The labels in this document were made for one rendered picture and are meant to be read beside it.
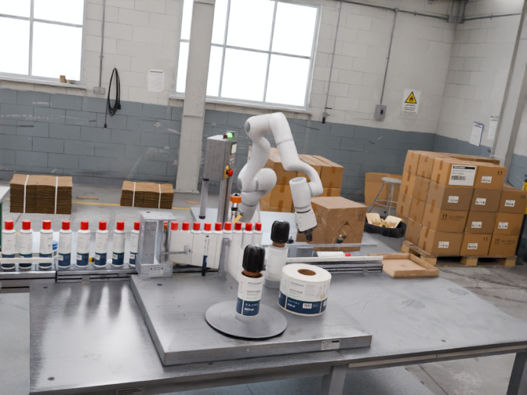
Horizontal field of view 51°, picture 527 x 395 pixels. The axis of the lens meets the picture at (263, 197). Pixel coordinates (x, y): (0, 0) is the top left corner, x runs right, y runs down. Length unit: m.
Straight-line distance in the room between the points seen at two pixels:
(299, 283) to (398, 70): 6.92
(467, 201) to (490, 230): 0.49
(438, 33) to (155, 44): 4.28
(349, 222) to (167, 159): 5.13
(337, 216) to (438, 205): 3.06
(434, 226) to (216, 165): 3.91
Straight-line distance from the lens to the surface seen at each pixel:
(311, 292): 2.20
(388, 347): 2.24
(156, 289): 2.32
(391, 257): 3.30
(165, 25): 7.88
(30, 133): 7.99
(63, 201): 6.49
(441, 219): 6.09
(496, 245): 6.63
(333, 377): 2.14
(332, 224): 3.08
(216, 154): 2.53
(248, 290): 2.03
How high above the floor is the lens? 1.79
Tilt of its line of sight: 13 degrees down
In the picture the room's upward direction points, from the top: 7 degrees clockwise
